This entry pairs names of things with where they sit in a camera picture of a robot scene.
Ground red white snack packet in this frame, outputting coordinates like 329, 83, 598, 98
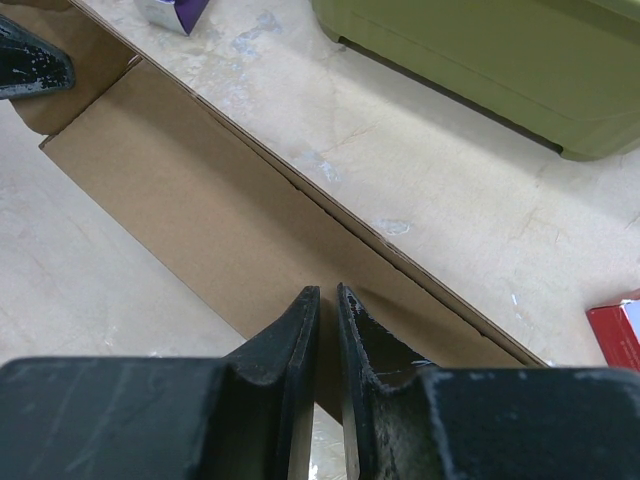
586, 289, 640, 372

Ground purple toothpaste box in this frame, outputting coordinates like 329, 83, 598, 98
134, 0, 209, 36

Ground brown cardboard box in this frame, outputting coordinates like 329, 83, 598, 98
1, 1, 526, 417

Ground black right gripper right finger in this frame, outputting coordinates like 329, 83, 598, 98
337, 285, 639, 479

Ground olive green plastic bin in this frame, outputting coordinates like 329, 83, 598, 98
312, 1, 639, 160

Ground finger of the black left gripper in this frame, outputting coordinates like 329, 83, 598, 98
1, 15, 76, 100

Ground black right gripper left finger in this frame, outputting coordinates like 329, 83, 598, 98
1, 286, 320, 479

